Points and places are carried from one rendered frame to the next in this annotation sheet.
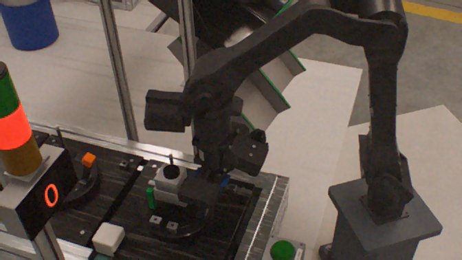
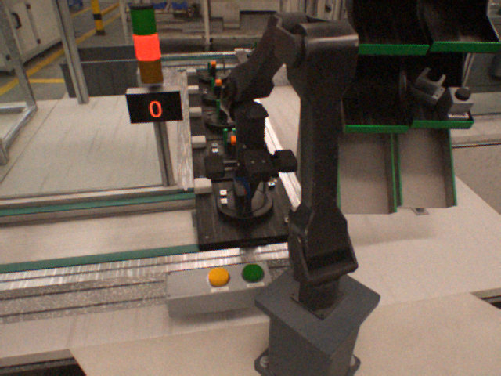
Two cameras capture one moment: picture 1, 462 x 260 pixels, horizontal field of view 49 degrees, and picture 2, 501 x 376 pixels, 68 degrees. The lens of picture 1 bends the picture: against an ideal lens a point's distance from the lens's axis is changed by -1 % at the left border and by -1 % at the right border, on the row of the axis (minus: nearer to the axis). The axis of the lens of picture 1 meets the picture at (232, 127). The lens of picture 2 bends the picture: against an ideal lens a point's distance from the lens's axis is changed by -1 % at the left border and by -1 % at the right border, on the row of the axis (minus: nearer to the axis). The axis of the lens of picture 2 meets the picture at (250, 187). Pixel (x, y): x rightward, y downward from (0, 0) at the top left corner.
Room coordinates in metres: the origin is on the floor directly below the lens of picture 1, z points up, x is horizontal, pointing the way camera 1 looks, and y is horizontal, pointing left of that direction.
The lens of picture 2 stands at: (0.26, -0.55, 1.54)
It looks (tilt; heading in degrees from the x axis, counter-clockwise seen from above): 34 degrees down; 60
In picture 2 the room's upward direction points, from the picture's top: straight up
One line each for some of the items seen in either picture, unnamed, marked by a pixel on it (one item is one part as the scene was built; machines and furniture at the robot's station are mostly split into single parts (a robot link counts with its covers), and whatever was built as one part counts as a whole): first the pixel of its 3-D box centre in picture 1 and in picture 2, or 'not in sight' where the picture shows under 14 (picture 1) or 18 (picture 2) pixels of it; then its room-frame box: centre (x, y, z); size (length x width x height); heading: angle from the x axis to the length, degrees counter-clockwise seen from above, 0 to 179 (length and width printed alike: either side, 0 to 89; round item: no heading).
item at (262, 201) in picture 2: (177, 210); (244, 203); (0.62, 0.11, 0.98); 0.14 x 0.14 x 0.02
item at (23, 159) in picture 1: (18, 150); (150, 69); (0.49, 0.29, 1.28); 0.05 x 0.05 x 0.05
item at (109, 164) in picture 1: (61, 168); (232, 143); (0.71, 0.35, 1.01); 0.24 x 0.24 x 0.13; 69
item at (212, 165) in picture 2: (214, 148); (250, 151); (0.59, 0.03, 1.17); 0.19 x 0.06 x 0.08; 159
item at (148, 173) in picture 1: (179, 216); (244, 209); (0.62, 0.11, 0.96); 0.24 x 0.24 x 0.02; 69
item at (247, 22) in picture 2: not in sight; (258, 19); (3.53, 4.91, 0.40); 0.61 x 0.41 x 0.22; 151
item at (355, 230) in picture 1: (374, 241); (311, 334); (0.55, -0.26, 0.96); 0.15 x 0.15 x 0.20; 16
